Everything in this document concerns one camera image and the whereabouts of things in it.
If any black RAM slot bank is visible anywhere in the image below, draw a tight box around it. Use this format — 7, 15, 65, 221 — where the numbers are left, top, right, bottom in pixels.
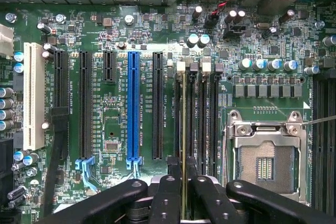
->
311, 73, 336, 216

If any RAM slot with black latch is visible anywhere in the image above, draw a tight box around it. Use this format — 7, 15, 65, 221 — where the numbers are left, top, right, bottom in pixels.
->
211, 62, 224, 178
187, 62, 200, 175

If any RAM slot with white latch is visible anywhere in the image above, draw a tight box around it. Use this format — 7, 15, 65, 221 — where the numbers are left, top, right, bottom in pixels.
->
198, 61, 212, 176
174, 61, 187, 159

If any silver CPU socket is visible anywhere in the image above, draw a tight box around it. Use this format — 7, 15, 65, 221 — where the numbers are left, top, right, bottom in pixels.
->
222, 110, 312, 207

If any green PC motherboard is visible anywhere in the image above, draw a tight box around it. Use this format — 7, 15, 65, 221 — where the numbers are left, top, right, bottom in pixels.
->
0, 0, 336, 224

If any blue expansion slot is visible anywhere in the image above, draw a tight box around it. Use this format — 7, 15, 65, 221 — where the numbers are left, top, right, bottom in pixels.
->
125, 51, 143, 179

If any thin metal locking lever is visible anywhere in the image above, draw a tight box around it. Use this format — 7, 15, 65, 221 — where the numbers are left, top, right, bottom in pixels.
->
258, 115, 336, 126

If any long black expansion slot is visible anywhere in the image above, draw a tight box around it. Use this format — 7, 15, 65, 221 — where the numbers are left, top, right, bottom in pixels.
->
152, 51, 164, 161
75, 50, 96, 188
53, 50, 70, 161

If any short black expansion slot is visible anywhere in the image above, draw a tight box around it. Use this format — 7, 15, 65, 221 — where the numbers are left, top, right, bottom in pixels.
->
102, 50, 117, 83

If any white PCI expansion slot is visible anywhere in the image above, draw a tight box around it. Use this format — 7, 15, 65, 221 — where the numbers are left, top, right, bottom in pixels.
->
23, 42, 46, 152

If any teal-topped capacitor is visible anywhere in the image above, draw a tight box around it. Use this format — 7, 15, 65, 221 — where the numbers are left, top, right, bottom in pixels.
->
197, 34, 211, 49
267, 58, 283, 72
186, 33, 200, 49
283, 59, 299, 72
252, 58, 267, 71
238, 58, 252, 71

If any black fan header connector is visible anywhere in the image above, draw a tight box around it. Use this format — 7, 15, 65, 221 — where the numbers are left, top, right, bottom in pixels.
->
204, 13, 220, 28

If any white plastic board connector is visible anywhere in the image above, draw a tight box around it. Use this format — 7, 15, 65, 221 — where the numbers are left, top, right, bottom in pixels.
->
0, 23, 14, 59

